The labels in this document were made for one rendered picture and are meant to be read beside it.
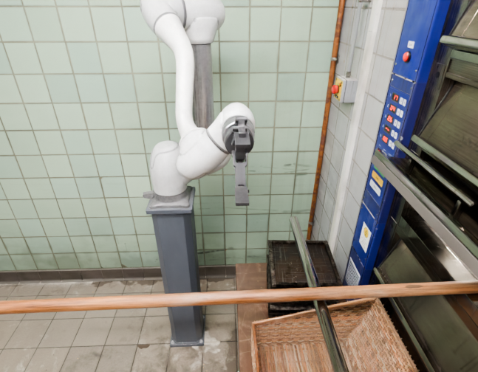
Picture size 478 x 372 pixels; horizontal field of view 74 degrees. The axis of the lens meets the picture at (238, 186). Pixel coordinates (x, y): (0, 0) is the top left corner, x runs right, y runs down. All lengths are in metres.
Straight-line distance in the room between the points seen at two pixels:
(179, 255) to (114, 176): 0.75
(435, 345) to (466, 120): 0.61
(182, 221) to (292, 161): 0.83
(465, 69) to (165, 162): 1.04
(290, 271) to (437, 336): 0.58
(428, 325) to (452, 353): 0.10
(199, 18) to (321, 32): 0.73
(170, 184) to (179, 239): 0.30
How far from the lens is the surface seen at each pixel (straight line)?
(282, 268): 1.43
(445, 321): 1.11
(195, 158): 0.95
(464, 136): 0.95
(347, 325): 1.43
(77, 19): 1.89
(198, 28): 1.33
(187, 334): 2.09
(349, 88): 1.54
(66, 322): 2.50
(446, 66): 1.04
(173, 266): 1.68
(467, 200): 0.78
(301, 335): 1.43
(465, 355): 1.07
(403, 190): 0.88
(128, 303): 0.82
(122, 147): 2.00
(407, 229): 1.17
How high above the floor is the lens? 1.80
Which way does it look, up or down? 30 degrees down
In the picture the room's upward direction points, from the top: straight up
